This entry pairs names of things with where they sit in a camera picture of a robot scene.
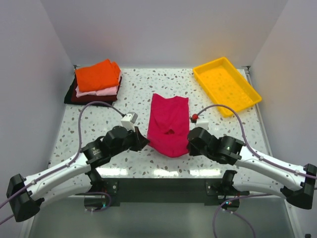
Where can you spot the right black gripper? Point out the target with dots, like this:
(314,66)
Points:
(192,151)

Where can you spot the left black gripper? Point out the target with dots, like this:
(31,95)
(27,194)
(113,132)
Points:
(142,141)

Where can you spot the magenta t shirt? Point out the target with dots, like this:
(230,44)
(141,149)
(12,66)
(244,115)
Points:
(169,125)

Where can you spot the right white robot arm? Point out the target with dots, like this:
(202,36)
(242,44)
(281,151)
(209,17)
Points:
(255,171)

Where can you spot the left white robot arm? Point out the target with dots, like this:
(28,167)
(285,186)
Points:
(26,195)

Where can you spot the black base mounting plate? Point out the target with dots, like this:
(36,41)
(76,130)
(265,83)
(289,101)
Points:
(209,191)

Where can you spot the pink folded t shirt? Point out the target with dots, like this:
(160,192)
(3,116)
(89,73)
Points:
(111,91)

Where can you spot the maroon folded t shirt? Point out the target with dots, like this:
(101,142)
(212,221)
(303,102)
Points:
(73,99)

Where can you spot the yellow plastic tray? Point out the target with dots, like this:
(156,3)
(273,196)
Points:
(225,85)

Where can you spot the orange folded t shirt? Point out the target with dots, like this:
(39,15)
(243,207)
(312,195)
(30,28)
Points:
(97,77)

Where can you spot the black folded t shirt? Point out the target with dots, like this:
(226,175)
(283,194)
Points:
(66,100)

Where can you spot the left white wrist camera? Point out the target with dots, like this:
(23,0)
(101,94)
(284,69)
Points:
(129,120)

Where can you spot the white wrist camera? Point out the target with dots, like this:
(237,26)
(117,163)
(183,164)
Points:
(202,123)
(129,120)

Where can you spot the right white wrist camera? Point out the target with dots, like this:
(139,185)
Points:
(202,123)

